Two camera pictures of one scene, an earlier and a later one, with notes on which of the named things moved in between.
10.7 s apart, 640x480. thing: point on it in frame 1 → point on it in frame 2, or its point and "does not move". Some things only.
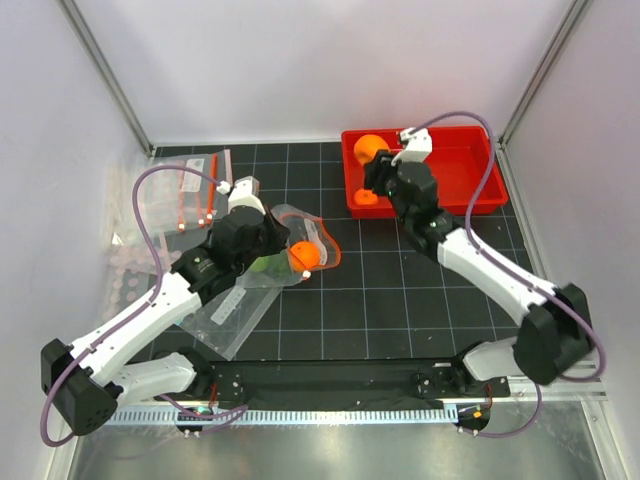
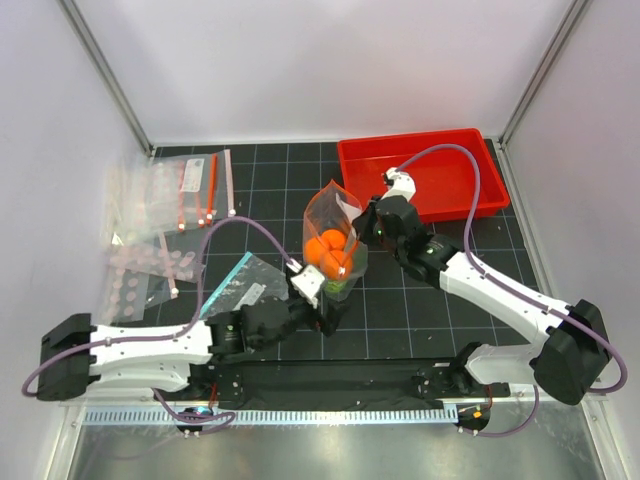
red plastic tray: [460, 162] does not move
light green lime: [261, 264] → [335, 286]
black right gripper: [379, 170] → [363, 223]
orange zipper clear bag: [310, 248] → [333, 242]
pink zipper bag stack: [170, 201] does not move
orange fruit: [304, 255] → [336, 264]
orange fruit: [366, 147] → [330, 239]
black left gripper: [278, 234] → [327, 321]
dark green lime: [278, 264] → [360, 258]
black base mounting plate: [331, 379] does not move
